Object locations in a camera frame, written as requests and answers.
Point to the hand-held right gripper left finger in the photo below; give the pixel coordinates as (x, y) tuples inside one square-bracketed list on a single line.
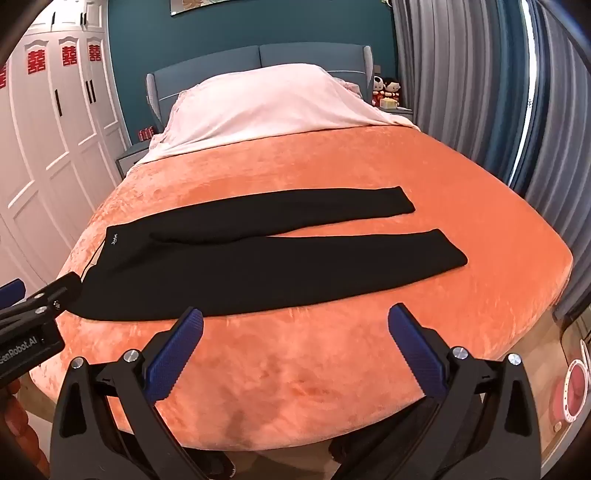
[(180, 350)]

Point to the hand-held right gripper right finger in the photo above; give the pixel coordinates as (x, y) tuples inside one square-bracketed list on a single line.
[(415, 355)]

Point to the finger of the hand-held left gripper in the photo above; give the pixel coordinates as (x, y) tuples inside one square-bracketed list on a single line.
[(55, 293), (11, 293)]

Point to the black pants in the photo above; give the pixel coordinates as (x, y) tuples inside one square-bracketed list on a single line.
[(231, 277)]

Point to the person's left hand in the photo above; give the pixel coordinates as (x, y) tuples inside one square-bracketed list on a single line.
[(25, 429)]

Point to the white wardrobe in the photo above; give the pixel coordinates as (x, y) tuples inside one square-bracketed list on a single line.
[(41, 152)]

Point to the grey bedside table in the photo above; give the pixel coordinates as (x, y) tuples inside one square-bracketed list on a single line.
[(402, 112), (131, 158)]

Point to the round pink white object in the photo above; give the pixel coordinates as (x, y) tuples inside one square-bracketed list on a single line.
[(577, 385)]

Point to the red boxes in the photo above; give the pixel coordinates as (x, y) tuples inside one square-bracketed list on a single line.
[(145, 133)]

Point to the orange plush blanket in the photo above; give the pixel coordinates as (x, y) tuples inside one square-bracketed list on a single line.
[(323, 161)]

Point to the red paper door decoration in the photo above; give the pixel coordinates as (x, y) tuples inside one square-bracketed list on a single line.
[(94, 52), (35, 58), (69, 54), (2, 77)]

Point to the yellow box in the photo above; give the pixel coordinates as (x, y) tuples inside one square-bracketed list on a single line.
[(388, 103)]

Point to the blue grey curtain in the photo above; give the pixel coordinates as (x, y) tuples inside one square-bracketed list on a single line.
[(558, 138)]

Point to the pale pink quilt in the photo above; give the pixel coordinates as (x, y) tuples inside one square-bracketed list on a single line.
[(277, 101)]

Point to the plush doll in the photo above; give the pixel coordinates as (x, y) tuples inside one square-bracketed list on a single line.
[(393, 87), (378, 87)]

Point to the blue padded headboard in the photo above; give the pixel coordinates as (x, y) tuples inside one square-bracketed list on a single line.
[(207, 64)]

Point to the framed wall picture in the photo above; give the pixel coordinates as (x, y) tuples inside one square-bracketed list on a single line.
[(203, 5)]

